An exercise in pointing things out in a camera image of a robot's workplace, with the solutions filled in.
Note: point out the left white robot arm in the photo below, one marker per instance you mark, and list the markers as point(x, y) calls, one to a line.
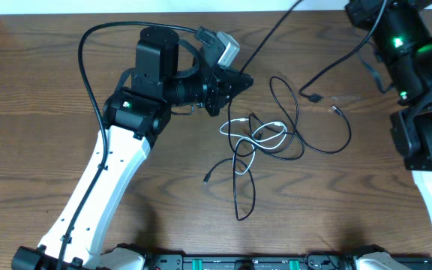
point(168, 72)

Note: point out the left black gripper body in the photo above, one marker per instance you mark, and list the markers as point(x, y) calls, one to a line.
point(214, 93)

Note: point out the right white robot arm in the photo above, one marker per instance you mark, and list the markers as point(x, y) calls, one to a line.
point(404, 45)

